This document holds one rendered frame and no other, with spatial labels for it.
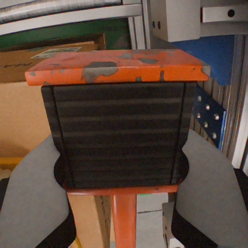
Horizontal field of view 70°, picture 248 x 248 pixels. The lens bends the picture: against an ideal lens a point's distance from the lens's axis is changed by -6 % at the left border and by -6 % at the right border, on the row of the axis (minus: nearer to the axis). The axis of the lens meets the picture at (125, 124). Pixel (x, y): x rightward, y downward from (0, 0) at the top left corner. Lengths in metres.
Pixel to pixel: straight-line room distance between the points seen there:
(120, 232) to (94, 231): 0.30
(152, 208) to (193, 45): 1.88
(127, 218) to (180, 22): 0.18
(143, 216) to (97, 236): 1.67
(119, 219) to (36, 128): 0.19
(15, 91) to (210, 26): 0.26
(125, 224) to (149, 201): 1.80
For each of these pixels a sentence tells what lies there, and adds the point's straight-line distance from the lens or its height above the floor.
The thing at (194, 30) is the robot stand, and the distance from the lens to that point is 0.20.
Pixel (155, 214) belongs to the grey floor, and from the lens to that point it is 2.17.
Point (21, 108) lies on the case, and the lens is 0.30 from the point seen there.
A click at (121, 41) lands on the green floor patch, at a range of 1.19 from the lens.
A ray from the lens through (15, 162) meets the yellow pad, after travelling 0.34.
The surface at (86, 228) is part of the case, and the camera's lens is 0.48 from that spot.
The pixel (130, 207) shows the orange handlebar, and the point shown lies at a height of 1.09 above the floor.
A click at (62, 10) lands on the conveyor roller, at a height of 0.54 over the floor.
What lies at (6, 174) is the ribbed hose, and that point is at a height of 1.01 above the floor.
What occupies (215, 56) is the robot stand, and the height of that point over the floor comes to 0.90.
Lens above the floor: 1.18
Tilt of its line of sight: 60 degrees down
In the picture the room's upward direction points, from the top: 177 degrees clockwise
